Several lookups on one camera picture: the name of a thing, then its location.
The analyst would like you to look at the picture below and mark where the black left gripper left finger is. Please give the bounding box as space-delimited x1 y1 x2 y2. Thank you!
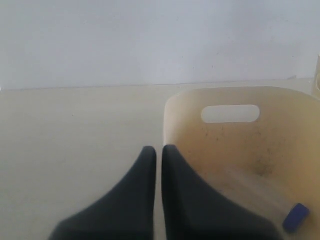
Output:
49 146 157 240

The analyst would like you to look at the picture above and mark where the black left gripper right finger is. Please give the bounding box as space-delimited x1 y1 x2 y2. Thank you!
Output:
161 145 283 240

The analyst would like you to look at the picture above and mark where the clear tube with blue cap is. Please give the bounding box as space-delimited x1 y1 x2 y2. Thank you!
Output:
237 178 310 234

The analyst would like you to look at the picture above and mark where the cream bin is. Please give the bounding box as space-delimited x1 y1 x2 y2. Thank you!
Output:
163 86 320 240

